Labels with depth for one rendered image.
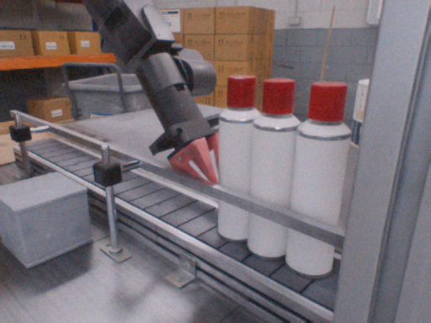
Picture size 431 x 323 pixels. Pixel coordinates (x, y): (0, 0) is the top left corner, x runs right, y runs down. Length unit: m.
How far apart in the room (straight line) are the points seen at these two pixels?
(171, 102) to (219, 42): 3.32
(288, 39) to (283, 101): 4.68
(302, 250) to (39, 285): 0.33
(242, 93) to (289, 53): 4.65
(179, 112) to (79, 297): 0.26
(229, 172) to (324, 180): 0.12
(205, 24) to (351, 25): 1.84
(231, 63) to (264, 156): 3.37
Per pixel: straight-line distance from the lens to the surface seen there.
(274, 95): 0.37
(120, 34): 0.53
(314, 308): 0.39
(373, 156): 0.17
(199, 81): 0.54
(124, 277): 0.50
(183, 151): 0.46
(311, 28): 4.95
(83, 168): 0.75
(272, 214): 0.37
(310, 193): 0.37
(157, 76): 0.49
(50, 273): 0.54
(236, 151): 0.41
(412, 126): 0.17
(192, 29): 3.93
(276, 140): 0.37
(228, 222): 0.45
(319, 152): 0.35
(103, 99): 2.71
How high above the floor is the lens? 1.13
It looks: 20 degrees down
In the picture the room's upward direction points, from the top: straight up
